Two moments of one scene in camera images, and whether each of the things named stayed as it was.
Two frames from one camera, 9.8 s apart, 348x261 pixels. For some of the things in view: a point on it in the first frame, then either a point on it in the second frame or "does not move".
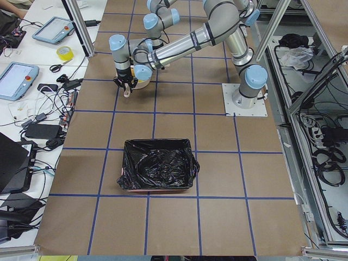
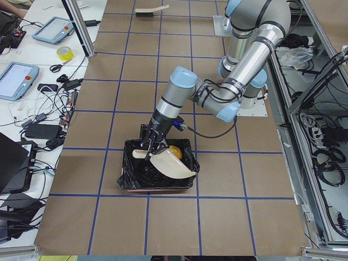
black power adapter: (43, 131) does not move
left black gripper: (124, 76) to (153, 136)
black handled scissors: (56, 68) does not move
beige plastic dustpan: (143, 73) to (167, 162)
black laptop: (17, 162) does not move
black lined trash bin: (157, 164) does not move
